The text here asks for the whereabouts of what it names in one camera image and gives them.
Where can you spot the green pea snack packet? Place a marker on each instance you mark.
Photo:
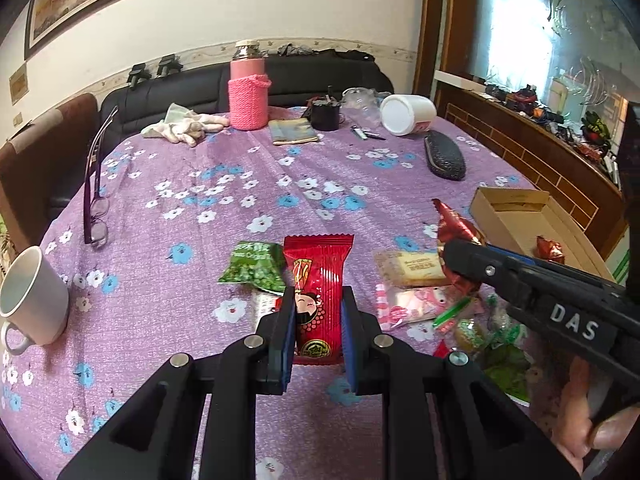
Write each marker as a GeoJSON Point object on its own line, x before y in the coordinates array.
{"type": "Point", "coordinates": [258, 264]}

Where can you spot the white cloth gloves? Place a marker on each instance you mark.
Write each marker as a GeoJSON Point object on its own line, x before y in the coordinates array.
{"type": "Point", "coordinates": [182, 125]}

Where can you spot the yellow cheese biscuit packet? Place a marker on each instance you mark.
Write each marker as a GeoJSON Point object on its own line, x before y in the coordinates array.
{"type": "Point", "coordinates": [410, 269]}

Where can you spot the small notebook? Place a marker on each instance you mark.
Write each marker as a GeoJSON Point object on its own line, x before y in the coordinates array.
{"type": "Point", "coordinates": [292, 131]}

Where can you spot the wooden cabinet counter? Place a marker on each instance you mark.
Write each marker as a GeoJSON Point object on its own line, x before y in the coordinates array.
{"type": "Point", "coordinates": [549, 163]}

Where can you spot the brown wooden chair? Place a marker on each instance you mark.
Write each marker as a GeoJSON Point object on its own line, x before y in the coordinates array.
{"type": "Point", "coordinates": [43, 167]}

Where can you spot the person's right hand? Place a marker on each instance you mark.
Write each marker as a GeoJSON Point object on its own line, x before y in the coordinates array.
{"type": "Point", "coordinates": [574, 433]}

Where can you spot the white plastic jar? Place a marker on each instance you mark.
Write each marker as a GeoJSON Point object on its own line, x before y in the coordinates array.
{"type": "Point", "coordinates": [404, 114]}

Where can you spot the purple framed eyeglasses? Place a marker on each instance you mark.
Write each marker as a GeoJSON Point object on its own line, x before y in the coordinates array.
{"type": "Point", "coordinates": [94, 204]}

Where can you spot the black leather sofa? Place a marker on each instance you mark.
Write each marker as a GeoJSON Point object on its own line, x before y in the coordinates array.
{"type": "Point", "coordinates": [288, 81]}

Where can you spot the black glasses case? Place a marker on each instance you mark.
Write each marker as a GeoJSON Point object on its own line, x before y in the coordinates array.
{"type": "Point", "coordinates": [444, 158]}

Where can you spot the green striped jelly candy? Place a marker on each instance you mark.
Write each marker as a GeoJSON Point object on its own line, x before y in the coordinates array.
{"type": "Point", "coordinates": [469, 335]}

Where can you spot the white enamel mug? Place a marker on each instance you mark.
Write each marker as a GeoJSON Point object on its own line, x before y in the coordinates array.
{"type": "Point", "coordinates": [34, 303]}

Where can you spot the clear plastic cup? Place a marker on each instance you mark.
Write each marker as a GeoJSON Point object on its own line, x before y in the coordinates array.
{"type": "Point", "coordinates": [362, 106]}

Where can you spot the small black cup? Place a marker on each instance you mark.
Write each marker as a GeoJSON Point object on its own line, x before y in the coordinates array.
{"type": "Point", "coordinates": [324, 112]}

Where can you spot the dark red foil snack bag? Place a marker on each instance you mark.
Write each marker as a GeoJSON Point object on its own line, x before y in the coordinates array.
{"type": "Point", "coordinates": [549, 250]}

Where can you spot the cardboard box tray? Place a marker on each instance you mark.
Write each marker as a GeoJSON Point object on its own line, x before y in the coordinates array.
{"type": "Point", "coordinates": [512, 218]}

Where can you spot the pink cartoon snack packet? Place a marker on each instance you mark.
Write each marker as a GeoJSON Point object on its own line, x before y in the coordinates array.
{"type": "Point", "coordinates": [401, 306]}

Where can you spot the pink knit-sleeved bottle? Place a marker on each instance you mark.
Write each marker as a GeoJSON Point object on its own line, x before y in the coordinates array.
{"type": "Point", "coordinates": [248, 87]}

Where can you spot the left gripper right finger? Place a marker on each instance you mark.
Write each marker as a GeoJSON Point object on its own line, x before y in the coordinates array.
{"type": "Point", "coordinates": [365, 362]}

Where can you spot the green wrapped candy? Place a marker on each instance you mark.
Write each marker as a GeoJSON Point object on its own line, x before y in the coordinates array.
{"type": "Point", "coordinates": [502, 329]}

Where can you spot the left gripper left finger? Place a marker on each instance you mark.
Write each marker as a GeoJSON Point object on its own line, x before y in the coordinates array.
{"type": "Point", "coordinates": [276, 357]}

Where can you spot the red white rice cracker packet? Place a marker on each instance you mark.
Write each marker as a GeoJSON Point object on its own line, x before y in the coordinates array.
{"type": "Point", "coordinates": [264, 303]}

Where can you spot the red long snack packet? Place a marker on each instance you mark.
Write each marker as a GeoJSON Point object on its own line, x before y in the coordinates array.
{"type": "Point", "coordinates": [442, 350]}
{"type": "Point", "coordinates": [317, 263]}

